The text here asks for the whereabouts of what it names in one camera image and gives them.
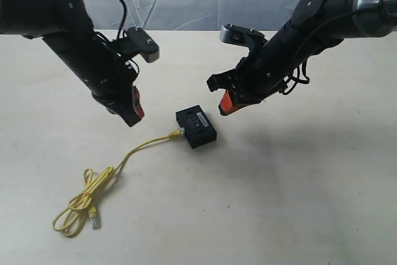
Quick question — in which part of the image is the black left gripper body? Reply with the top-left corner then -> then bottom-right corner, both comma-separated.
92,69 -> 138,127

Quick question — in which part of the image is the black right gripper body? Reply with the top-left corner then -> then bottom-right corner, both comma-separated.
207,57 -> 287,104

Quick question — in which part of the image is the small black box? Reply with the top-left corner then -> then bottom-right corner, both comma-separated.
176,105 -> 217,149

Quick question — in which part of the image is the yellow ethernet cable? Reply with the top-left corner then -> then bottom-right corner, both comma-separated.
51,127 -> 186,237

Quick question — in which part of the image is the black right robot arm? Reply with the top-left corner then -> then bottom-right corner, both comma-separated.
207,0 -> 396,116

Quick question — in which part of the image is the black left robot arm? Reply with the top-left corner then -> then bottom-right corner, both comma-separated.
1,0 -> 158,127

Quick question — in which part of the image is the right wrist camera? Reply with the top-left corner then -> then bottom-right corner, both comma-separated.
220,24 -> 267,50

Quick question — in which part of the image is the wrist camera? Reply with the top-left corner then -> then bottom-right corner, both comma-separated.
220,24 -> 267,50
110,27 -> 159,63

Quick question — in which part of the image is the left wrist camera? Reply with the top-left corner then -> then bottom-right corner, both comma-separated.
110,27 -> 159,63

